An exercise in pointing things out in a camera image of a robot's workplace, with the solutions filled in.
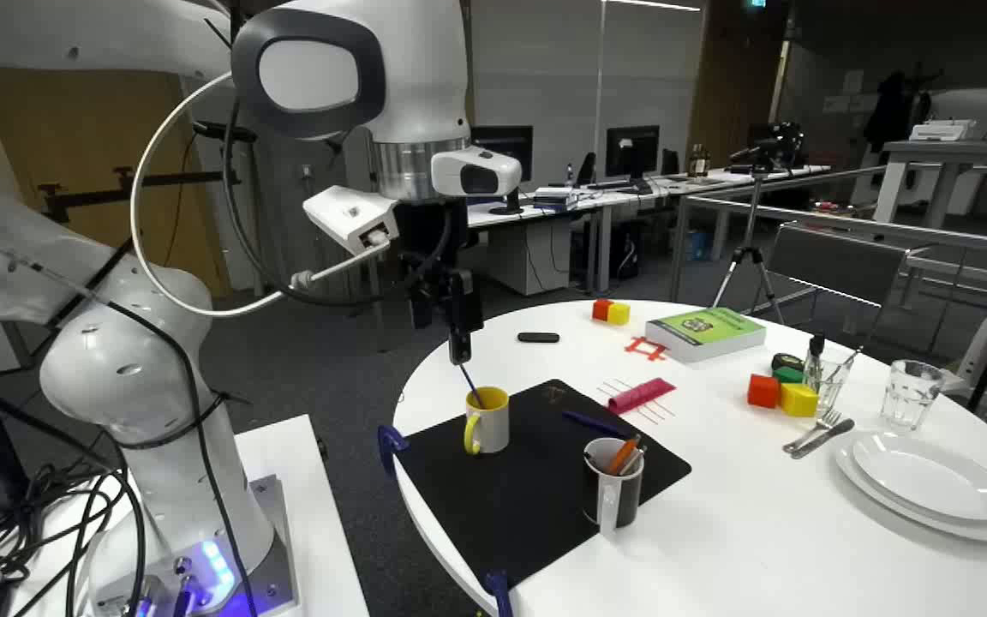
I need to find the grey chair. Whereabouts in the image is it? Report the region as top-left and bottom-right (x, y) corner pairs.
(760, 222), (910, 332)

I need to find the white upper plate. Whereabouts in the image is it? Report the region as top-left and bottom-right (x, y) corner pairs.
(846, 434), (987, 524)

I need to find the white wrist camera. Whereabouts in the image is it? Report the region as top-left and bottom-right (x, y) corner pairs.
(432, 146), (520, 199)

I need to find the black table mat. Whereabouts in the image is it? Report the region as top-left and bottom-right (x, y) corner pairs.
(390, 378), (696, 593)

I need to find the silver cutlery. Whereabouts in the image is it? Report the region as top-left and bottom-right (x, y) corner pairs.
(783, 417), (853, 458)

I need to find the blue pen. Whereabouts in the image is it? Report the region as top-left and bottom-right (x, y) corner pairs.
(564, 412), (624, 434)

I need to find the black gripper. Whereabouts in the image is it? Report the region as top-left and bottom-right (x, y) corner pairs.
(396, 201), (482, 363)

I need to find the yellow and white mug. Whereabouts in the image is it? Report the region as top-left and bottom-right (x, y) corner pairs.
(462, 388), (510, 456)

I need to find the green and white book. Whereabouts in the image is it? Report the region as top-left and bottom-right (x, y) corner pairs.
(646, 308), (769, 363)

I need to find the orange and yellow block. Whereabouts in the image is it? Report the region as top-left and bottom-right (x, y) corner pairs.
(593, 298), (631, 326)

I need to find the white plate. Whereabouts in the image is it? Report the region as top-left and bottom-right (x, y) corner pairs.
(846, 434), (987, 524)
(834, 434), (987, 544)

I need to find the blue table clamp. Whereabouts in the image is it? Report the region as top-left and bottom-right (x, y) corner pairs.
(376, 424), (409, 475)

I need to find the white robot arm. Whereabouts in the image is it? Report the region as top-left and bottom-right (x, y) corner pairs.
(0, 0), (470, 617)

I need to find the yellow cube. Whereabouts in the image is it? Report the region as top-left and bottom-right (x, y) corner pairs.
(783, 383), (818, 417)

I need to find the black marker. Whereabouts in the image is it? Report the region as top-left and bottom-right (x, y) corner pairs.
(517, 332), (564, 342)

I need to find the clear drinking glass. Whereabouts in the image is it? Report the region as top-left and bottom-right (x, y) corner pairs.
(882, 360), (942, 432)

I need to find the white lower plate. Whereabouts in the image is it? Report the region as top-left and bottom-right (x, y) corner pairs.
(834, 434), (987, 544)

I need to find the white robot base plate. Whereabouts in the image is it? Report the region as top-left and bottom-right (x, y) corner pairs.
(7, 417), (372, 617)

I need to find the green block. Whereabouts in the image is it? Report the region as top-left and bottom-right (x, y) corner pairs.
(772, 353), (806, 383)

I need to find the black computer monitor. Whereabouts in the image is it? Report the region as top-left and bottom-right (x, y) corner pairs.
(607, 126), (661, 178)
(470, 126), (535, 178)

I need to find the red cube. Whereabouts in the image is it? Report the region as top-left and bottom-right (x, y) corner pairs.
(749, 374), (783, 409)

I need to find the glass pen holder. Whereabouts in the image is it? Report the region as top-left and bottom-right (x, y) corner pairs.
(806, 332), (856, 424)

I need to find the red wire frame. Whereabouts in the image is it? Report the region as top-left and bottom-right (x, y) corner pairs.
(624, 335), (669, 363)

